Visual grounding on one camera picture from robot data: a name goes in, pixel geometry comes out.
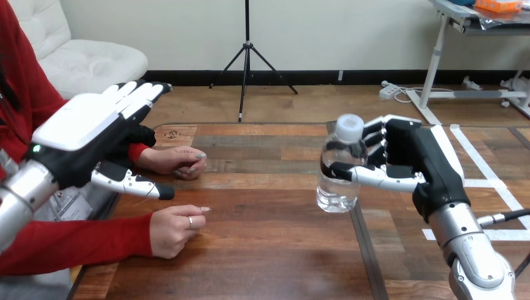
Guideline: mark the person's hand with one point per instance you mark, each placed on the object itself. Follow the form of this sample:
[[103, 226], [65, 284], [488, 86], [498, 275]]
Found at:
[[170, 232], [170, 159]]

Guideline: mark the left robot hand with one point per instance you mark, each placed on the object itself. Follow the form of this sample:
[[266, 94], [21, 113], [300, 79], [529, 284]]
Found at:
[[78, 124]]

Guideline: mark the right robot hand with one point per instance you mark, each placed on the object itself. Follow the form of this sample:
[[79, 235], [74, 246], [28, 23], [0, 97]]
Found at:
[[418, 157]]

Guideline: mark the clear water bottle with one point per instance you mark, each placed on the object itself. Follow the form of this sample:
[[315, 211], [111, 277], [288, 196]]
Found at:
[[337, 194]]

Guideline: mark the person's forearm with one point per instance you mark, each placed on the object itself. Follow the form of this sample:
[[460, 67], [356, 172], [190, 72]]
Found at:
[[137, 151], [74, 244]]

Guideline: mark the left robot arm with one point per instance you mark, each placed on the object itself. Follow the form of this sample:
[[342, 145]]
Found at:
[[20, 194]]

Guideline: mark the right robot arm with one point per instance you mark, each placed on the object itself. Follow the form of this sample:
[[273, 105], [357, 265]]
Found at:
[[472, 252]]

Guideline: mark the person's body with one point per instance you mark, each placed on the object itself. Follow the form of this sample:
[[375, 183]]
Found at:
[[25, 82]]

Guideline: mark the white cushioned chair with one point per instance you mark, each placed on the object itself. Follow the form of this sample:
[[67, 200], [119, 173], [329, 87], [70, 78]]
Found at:
[[89, 62]]

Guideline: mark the white power strip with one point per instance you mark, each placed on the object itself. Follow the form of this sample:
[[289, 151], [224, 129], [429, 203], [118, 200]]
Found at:
[[388, 91]]

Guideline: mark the white desk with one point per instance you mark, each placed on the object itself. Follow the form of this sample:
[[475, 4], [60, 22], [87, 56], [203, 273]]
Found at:
[[432, 70]]

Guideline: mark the black tripod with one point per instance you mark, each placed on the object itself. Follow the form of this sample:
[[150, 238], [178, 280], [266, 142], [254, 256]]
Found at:
[[246, 54]]

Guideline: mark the orange thing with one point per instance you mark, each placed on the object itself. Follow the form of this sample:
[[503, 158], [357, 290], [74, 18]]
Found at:
[[497, 5]]

